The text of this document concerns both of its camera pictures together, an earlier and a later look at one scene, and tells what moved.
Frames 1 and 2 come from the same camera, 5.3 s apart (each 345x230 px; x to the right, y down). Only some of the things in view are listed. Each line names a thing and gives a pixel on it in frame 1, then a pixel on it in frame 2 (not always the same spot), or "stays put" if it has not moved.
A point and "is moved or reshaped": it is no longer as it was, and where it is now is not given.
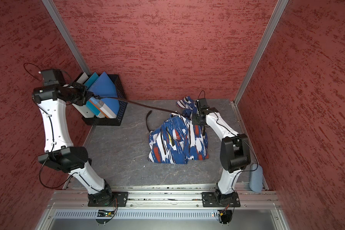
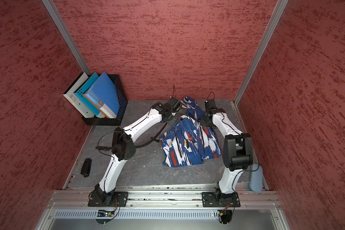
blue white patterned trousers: x=177 y=140 is moved or reshaped
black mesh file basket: x=109 y=121 stays put
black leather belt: x=148 y=112 → x=155 y=139
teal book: x=88 y=83 stays put
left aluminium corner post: x=67 y=36 stays put
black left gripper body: x=77 y=94 → x=171 y=119
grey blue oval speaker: x=256 y=178 stays put
